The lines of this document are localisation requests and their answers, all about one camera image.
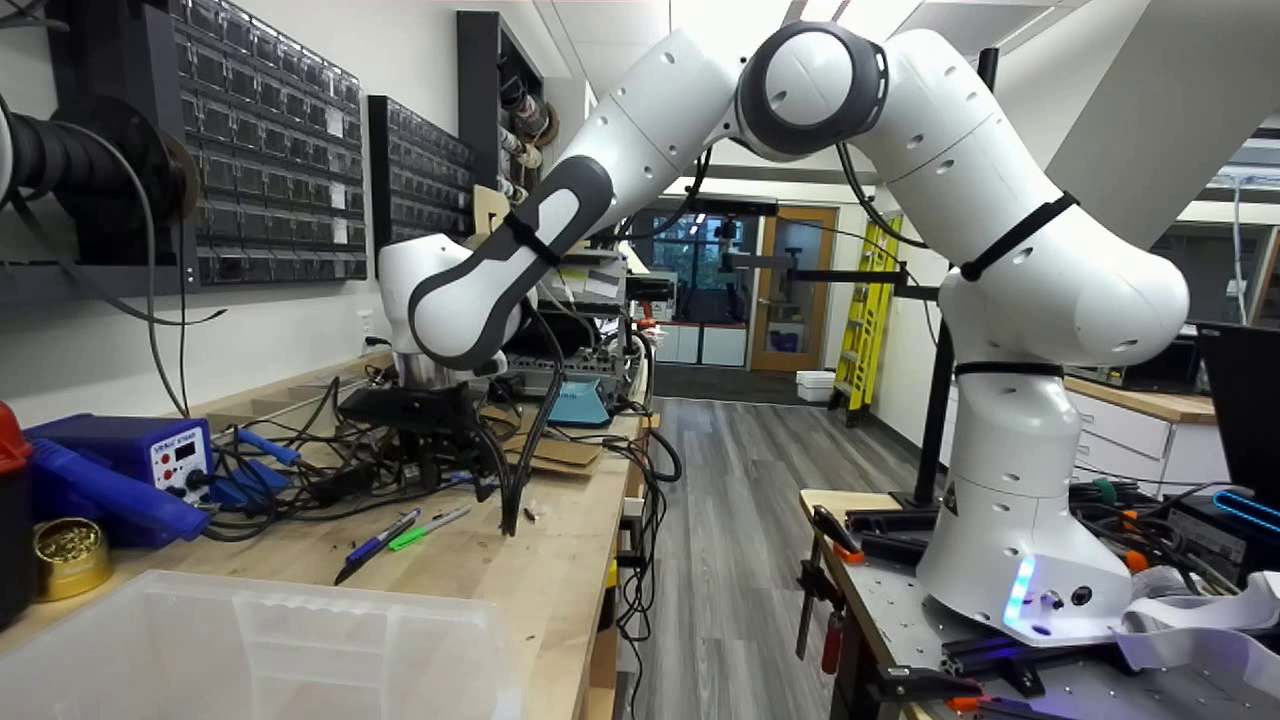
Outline black camera stand pole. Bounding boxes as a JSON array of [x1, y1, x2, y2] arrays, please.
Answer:
[[623, 44, 1006, 530]]

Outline black cable tangle on bench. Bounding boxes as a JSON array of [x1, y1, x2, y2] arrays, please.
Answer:
[[197, 341, 516, 542]]

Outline white floor bin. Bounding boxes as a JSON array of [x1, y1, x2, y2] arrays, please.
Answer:
[[793, 367, 842, 410]]

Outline blue soldering station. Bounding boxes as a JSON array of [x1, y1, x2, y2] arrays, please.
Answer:
[[24, 414, 220, 511]]

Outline clear plastic container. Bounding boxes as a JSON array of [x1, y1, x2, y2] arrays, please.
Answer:
[[0, 570, 529, 720]]

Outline white drawer cabinet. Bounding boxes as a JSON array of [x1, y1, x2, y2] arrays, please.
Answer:
[[1064, 377, 1232, 492]]

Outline grey benchtop machine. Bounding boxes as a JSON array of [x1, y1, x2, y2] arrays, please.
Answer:
[[506, 237, 632, 402]]

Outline gold round tin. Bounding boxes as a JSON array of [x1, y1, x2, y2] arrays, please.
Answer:
[[33, 516, 120, 607]]

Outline green pen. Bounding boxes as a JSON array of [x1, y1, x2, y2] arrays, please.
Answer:
[[385, 503, 478, 557]]

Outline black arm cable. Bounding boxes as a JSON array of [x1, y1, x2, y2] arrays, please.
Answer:
[[831, 135, 938, 257]]

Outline white crumpled cloth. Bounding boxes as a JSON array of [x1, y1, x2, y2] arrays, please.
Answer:
[[1110, 570, 1280, 706]]

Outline black orange bar clamp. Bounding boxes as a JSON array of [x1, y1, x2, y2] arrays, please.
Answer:
[[793, 502, 874, 672]]

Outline hanging black bench cables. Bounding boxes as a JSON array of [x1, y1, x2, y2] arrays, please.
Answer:
[[608, 329, 689, 698]]

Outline metal robot base table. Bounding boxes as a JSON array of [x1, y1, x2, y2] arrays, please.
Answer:
[[796, 484, 1280, 720]]

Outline wooden door with window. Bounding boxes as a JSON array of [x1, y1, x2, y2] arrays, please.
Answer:
[[748, 206, 846, 382]]

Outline black box with blue trim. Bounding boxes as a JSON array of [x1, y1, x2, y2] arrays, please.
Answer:
[[1165, 484, 1280, 590]]

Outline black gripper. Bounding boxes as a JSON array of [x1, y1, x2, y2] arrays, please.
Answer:
[[497, 302, 575, 542]]

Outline yellow folding sign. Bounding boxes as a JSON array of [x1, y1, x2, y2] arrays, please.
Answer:
[[831, 213, 910, 422]]

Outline brown cardboard sheets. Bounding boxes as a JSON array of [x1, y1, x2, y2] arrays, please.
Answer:
[[525, 422, 608, 484]]

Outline blue pen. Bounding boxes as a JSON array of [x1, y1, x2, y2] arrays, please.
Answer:
[[328, 511, 423, 590]]

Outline teal small device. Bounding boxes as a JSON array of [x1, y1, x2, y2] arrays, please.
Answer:
[[543, 377, 616, 431]]

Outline small black parts drawer cabinet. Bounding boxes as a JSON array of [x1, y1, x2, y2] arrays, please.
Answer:
[[366, 92, 479, 284]]

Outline black wire spools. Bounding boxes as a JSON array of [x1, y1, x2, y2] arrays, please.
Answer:
[[0, 92, 210, 273]]

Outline red and black toolbox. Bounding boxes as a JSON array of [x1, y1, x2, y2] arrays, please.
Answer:
[[0, 398, 42, 632]]

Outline tall black wall rack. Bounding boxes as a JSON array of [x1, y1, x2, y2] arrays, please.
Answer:
[[453, 9, 551, 249]]

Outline large black parts drawer cabinet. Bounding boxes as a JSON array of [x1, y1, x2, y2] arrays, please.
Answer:
[[50, 0, 372, 291]]

